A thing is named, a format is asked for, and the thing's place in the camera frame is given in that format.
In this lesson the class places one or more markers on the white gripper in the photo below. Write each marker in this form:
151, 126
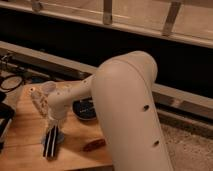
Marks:
55, 118

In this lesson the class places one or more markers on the blue eraser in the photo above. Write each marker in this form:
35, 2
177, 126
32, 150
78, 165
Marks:
60, 138

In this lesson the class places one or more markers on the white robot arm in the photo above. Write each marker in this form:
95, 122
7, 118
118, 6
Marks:
121, 90

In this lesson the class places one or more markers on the wooden board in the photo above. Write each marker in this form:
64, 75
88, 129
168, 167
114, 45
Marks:
23, 150

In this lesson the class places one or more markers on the black round dish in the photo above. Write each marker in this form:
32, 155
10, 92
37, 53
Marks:
84, 109

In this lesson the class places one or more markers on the brown oblong object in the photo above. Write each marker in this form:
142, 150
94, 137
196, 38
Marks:
93, 145

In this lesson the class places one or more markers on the black device at left edge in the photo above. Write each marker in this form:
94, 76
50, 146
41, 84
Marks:
6, 115

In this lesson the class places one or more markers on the metal window rail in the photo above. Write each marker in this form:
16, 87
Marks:
187, 21

